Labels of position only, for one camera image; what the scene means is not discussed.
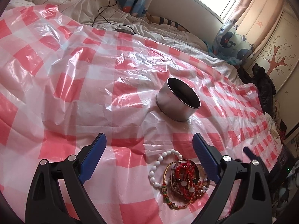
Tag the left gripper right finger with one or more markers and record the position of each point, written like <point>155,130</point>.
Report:
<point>252,203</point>

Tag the striped pillow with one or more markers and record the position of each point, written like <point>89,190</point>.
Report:
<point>162,20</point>

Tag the round metal tin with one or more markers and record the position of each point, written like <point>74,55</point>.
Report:
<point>177,100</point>

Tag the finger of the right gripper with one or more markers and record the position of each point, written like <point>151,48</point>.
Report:
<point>250,154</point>

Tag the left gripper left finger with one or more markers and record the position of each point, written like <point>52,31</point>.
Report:
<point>45,203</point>

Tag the pink checkered plastic sheet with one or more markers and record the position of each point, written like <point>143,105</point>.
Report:
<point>63,83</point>

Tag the black clothing pile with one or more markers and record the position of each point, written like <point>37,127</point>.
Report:
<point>264,85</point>

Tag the right whale curtain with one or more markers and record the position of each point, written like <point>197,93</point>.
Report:
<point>230,46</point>

